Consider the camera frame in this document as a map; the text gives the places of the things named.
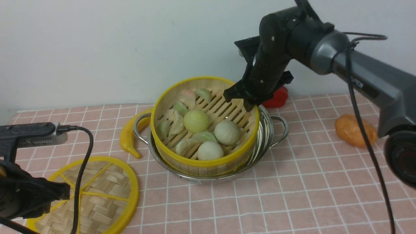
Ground green toy dumpling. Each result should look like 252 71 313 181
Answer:
194 88 211 104
157 120 170 141
173 100 189 116
192 131 217 143

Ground white toy dumpling front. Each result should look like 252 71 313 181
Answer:
175 138 202 157

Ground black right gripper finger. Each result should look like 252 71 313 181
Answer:
223 84 245 102
243 99 259 112

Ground stainless steel pot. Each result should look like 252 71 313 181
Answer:
133 106 289 185

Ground yellow bamboo steamer basket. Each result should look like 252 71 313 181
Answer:
150 76 260 176

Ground green toy dumpling left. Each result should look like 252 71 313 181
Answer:
157 120 170 141

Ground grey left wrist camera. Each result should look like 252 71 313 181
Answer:
0 122 68 150

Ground red toy bell pepper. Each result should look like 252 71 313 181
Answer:
262 86 289 108

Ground pink toy dumpling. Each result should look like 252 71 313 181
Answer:
178 89 197 109

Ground orange toy potato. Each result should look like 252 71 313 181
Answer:
334 114 378 148

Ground green toy dumpling back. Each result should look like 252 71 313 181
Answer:
194 88 211 104

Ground yellow toy banana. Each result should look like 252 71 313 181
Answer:
119 109 152 159

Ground white toy dumpling left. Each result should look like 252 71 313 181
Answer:
168 110 184 136

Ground white toy bun front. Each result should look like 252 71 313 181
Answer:
197 142 224 161

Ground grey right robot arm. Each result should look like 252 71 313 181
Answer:
223 0 416 188

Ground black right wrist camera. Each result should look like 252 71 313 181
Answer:
234 36 260 64

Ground yellow-green toy bun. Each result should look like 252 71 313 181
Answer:
183 110 211 134

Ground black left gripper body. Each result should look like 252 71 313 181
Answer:
0 161 71 220

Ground white toy bun right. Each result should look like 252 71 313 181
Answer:
214 120 241 146

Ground black left camera cable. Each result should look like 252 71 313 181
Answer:
57 125 94 234

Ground green toy dumpling middle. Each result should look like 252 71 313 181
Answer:
173 100 189 116

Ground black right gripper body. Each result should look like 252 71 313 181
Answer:
243 13 291 102

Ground yellow woven steamer lid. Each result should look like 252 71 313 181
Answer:
26 156 139 234

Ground green toy dumpling centre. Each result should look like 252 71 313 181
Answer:
192 131 217 143

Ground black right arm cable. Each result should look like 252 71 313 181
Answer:
330 32 396 234

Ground pink checkered tablecloth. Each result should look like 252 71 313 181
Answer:
0 90 416 234

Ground white toy dumpling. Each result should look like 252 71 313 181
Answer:
168 110 184 136
175 138 202 157

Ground white toy bun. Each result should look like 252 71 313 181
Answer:
214 120 241 146
197 142 224 161

